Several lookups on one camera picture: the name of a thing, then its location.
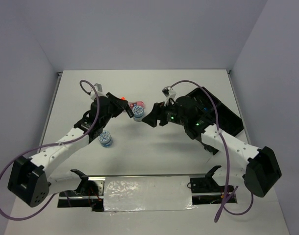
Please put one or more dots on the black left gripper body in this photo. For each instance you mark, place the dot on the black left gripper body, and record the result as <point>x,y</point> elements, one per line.
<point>115,108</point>

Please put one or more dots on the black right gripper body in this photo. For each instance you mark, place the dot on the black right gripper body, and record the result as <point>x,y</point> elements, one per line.
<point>168,113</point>

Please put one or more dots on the blue paint jar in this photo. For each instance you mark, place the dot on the blue paint jar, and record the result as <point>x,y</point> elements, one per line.
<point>138,113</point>
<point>105,139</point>

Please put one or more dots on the pink glue bottle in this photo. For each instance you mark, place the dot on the pink glue bottle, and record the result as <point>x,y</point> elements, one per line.
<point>137,103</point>

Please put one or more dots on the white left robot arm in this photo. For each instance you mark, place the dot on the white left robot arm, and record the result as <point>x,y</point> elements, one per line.
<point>31,179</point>

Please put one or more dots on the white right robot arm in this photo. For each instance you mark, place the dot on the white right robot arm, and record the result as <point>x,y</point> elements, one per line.
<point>261,167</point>

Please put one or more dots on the black organizer tray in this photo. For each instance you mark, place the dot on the black organizer tray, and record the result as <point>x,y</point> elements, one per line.
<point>228,120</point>

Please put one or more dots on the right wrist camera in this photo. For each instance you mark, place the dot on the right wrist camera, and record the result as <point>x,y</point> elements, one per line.
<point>169,93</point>

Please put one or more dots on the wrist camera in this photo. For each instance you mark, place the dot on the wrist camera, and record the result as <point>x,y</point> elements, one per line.
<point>98,89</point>
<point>169,93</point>

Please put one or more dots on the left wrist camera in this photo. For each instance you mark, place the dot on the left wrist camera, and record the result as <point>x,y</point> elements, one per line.
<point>98,89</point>

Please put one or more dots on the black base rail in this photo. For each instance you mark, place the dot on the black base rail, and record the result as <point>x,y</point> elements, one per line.
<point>205,190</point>

